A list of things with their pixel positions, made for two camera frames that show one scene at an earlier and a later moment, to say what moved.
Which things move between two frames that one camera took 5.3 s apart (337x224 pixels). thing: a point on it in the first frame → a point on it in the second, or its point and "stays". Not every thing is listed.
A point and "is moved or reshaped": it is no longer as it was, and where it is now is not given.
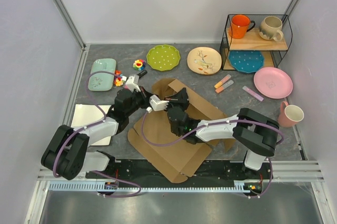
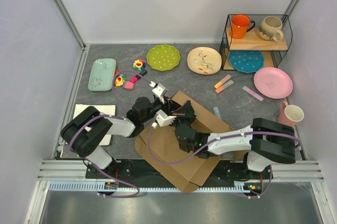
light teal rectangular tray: [102, 81] stays
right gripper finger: [180, 98] → [185, 114]
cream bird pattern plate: [204, 60] stays
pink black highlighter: [142, 73] stays
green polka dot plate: [163, 57] stays
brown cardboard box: [152, 139] is moved or reshaped
